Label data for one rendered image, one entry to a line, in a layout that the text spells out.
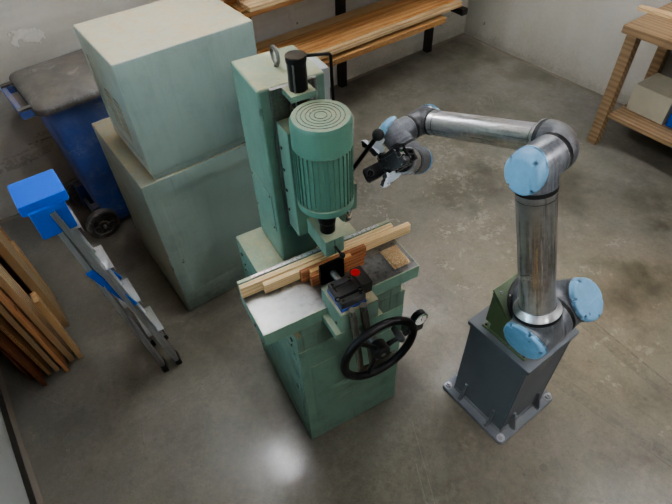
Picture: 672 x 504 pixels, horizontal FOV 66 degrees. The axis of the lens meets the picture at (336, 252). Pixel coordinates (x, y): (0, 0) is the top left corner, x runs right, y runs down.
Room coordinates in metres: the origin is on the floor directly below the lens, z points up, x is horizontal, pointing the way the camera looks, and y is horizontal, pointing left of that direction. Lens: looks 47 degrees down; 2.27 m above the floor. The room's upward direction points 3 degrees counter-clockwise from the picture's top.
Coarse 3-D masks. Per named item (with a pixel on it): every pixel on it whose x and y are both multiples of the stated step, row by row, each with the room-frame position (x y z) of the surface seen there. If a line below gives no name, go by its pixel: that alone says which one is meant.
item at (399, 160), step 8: (400, 144) 1.33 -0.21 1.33; (384, 152) 1.33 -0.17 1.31; (392, 152) 1.29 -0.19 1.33; (400, 152) 1.30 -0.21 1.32; (408, 152) 1.36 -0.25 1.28; (384, 160) 1.29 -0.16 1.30; (392, 160) 1.28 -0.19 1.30; (400, 160) 1.27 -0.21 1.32; (408, 160) 1.29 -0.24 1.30; (384, 168) 1.27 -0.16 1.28; (392, 168) 1.27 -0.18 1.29; (400, 168) 1.29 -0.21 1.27; (408, 168) 1.33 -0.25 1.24
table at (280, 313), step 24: (384, 264) 1.22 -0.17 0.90; (408, 264) 1.22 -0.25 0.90; (288, 288) 1.13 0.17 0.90; (312, 288) 1.13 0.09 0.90; (384, 288) 1.14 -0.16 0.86; (264, 312) 1.03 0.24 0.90; (288, 312) 1.03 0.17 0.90; (312, 312) 1.02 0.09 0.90; (264, 336) 0.94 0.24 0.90; (336, 336) 0.95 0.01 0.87
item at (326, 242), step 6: (312, 222) 1.27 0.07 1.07; (318, 222) 1.27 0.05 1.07; (312, 228) 1.26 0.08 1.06; (318, 228) 1.24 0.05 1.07; (336, 228) 1.24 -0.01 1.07; (312, 234) 1.26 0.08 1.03; (318, 234) 1.22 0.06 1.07; (324, 234) 1.21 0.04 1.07; (330, 234) 1.21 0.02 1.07; (336, 234) 1.21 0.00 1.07; (342, 234) 1.21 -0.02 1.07; (318, 240) 1.22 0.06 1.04; (324, 240) 1.19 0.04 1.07; (330, 240) 1.19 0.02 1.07; (336, 240) 1.19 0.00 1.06; (342, 240) 1.20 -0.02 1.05; (318, 246) 1.22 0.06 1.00; (324, 246) 1.18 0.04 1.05; (330, 246) 1.18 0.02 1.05; (342, 246) 1.20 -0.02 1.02; (324, 252) 1.18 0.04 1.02; (330, 252) 1.18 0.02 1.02; (336, 252) 1.19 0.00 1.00
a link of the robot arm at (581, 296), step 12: (564, 288) 1.07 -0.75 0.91; (576, 288) 1.04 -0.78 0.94; (588, 288) 1.06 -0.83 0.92; (564, 300) 1.02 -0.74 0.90; (576, 300) 1.01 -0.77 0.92; (588, 300) 1.02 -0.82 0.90; (600, 300) 1.04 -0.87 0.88; (576, 312) 0.98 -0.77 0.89; (588, 312) 0.99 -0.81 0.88; (600, 312) 1.00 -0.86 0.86; (576, 324) 0.97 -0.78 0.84
